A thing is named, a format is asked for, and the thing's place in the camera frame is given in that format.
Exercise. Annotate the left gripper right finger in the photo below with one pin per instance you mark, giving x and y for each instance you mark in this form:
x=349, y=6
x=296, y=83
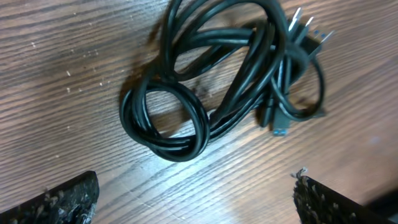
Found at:
x=317, y=203

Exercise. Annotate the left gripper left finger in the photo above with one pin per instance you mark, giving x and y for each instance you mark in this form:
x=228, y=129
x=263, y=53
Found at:
x=72, y=202

